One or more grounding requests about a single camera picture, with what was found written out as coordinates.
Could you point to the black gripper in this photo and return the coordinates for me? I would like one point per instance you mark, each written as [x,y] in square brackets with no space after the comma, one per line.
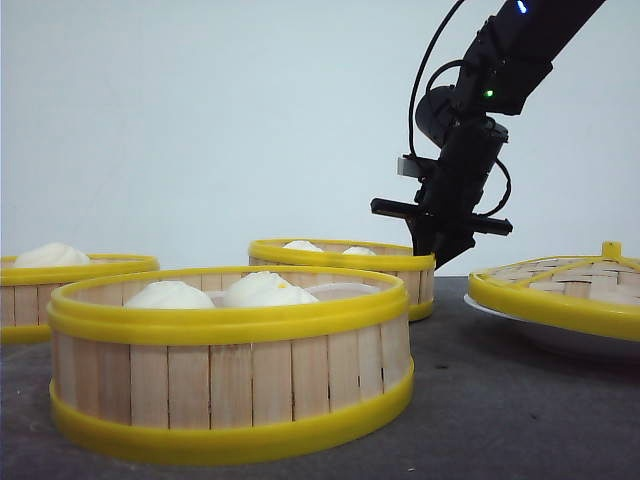
[442,220]

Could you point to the bamboo steamer lid yellow rim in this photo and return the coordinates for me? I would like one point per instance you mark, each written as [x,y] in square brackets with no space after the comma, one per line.
[588,294]

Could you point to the side bamboo steamer basket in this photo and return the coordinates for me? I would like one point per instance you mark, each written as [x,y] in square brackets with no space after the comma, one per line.
[25,292]

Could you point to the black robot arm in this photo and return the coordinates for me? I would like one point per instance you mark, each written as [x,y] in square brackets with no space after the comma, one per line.
[509,57]

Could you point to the white plate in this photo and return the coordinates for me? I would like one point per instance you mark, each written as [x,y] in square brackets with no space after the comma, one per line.
[568,342]

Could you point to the rear white steamed bun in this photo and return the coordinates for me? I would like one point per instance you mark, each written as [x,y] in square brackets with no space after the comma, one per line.
[359,251]

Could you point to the white steamed bun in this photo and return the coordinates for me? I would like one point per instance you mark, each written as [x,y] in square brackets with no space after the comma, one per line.
[303,245]
[359,251]

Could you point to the front white steamed bun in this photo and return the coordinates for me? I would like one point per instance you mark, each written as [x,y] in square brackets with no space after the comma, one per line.
[303,245]

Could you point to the right bun in front basket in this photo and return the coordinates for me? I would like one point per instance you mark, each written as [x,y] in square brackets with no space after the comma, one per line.
[265,289]

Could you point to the left bun in front basket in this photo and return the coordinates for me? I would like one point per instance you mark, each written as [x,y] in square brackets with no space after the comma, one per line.
[170,295]

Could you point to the white bun in side basket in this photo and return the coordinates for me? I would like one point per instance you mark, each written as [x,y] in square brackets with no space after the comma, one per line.
[54,254]

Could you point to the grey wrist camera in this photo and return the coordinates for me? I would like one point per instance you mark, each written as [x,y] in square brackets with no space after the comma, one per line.
[409,167]

